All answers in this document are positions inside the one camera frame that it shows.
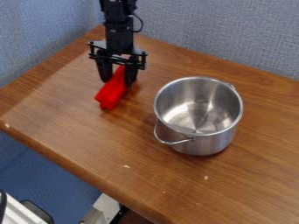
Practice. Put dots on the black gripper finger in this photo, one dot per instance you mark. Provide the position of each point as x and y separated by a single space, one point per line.
104 69
131 73

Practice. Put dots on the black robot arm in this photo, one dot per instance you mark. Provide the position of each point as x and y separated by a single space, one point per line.
116 50

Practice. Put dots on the white table leg base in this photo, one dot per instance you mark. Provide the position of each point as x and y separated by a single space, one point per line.
103 211

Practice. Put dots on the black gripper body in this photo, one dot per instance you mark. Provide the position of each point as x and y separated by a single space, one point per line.
134 56

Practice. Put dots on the red rectangular block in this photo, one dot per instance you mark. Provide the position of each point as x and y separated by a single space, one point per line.
112 91

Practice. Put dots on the white furniture piece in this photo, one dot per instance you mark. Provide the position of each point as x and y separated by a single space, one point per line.
15 213

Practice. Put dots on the stainless steel pot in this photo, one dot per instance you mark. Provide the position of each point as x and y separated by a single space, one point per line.
198 111

